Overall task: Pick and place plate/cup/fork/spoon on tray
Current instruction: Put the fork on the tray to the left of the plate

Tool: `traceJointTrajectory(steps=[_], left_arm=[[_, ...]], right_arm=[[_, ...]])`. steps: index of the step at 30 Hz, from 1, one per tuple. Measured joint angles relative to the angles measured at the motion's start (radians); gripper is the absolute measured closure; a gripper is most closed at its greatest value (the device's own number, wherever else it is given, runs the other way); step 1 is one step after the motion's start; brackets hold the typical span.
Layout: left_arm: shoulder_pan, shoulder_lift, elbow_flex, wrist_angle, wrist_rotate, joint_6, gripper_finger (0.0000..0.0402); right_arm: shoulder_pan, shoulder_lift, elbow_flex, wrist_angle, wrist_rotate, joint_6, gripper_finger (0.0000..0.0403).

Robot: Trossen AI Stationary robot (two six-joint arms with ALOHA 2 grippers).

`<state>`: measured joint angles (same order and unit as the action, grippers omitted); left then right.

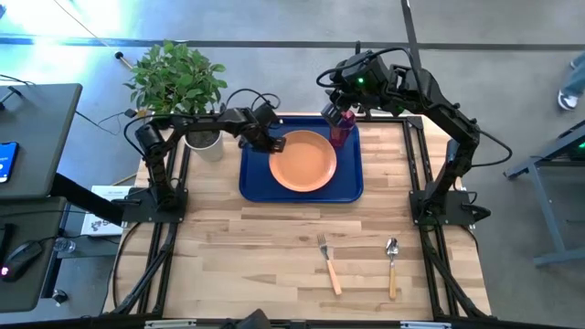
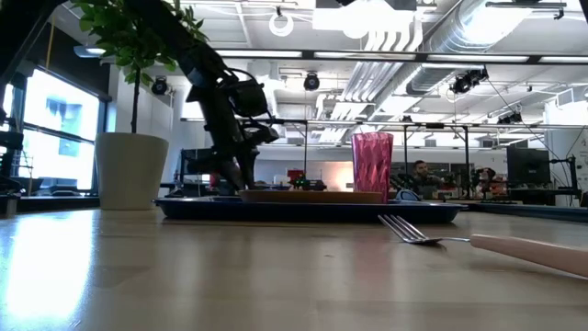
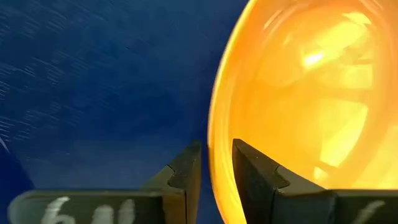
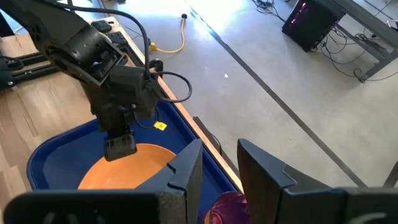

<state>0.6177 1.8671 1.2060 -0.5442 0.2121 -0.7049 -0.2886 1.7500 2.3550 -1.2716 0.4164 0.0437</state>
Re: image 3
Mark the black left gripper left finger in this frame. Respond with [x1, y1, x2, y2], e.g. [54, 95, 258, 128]
[7, 139, 202, 224]

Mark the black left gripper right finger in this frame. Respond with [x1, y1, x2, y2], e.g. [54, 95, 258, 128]
[232, 138, 398, 224]

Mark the yellow bowl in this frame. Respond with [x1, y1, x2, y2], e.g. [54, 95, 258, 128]
[207, 0, 398, 224]

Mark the dark blue tray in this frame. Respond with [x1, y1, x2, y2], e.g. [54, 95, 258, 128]
[0, 0, 249, 224]

